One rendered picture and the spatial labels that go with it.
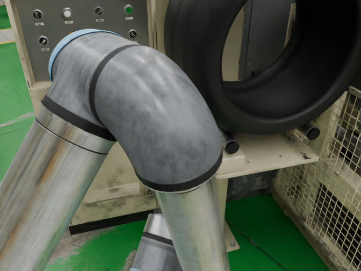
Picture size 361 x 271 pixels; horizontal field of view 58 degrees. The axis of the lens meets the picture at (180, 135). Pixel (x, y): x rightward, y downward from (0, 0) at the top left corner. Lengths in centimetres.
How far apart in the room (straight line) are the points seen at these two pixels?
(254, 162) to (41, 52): 95
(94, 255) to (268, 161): 113
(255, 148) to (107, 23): 78
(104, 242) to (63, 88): 155
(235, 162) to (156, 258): 42
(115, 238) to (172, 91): 163
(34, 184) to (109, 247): 147
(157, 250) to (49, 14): 102
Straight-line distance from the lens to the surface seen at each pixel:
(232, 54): 128
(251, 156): 113
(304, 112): 103
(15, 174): 48
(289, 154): 118
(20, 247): 49
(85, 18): 144
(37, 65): 150
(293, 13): 150
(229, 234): 192
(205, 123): 37
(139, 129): 35
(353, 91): 124
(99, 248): 191
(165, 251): 75
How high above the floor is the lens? 145
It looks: 32 degrees down
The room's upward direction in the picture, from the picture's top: straight up
